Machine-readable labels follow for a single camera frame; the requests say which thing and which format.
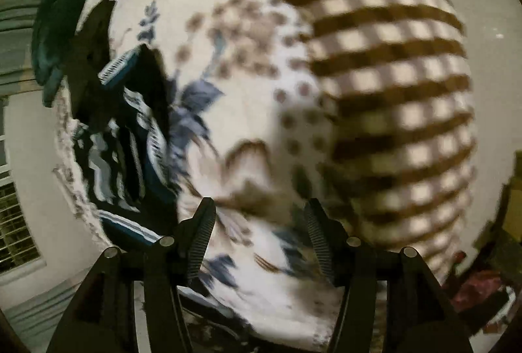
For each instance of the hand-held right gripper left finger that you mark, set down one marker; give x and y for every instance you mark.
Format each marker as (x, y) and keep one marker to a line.
(201, 232)

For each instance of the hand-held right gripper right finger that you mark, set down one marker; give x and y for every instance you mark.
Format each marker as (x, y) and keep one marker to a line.
(320, 241)

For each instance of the black white patterned garment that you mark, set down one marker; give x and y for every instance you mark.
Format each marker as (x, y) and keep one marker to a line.
(134, 157)

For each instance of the white floral bed sheet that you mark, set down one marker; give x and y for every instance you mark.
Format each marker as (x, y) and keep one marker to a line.
(244, 92)

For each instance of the dark red cloth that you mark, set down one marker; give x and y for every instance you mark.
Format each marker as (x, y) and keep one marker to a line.
(477, 292)

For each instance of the brown checked blanket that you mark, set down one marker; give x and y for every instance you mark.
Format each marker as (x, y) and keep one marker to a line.
(391, 92)

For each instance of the window with blinds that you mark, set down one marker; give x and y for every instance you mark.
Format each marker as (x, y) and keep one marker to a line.
(16, 230)

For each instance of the plain black garment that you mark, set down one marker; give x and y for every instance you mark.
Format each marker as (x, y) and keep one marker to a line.
(93, 63)

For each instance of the teal cloth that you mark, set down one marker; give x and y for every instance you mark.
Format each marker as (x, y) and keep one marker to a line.
(57, 22)

